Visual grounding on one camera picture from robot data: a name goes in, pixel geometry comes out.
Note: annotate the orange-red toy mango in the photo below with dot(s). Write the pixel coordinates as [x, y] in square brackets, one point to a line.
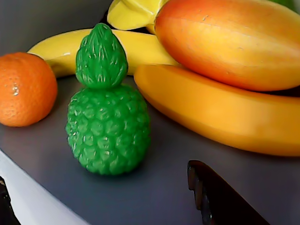
[222, 47]

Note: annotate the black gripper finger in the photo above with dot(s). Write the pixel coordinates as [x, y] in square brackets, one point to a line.
[222, 204]
[4, 206]

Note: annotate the green plastic toy pineapple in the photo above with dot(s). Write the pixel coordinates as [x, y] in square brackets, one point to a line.
[107, 126]

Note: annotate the orange-yellow toy banana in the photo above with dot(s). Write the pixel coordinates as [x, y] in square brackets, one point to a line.
[222, 117]

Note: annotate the pale yellow toy banana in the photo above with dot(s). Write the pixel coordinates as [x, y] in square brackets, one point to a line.
[58, 52]

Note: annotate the blue toy kitchen unit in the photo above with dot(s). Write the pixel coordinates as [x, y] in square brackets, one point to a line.
[140, 201]

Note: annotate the orange toy mandarin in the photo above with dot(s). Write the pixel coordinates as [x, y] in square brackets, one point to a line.
[25, 91]

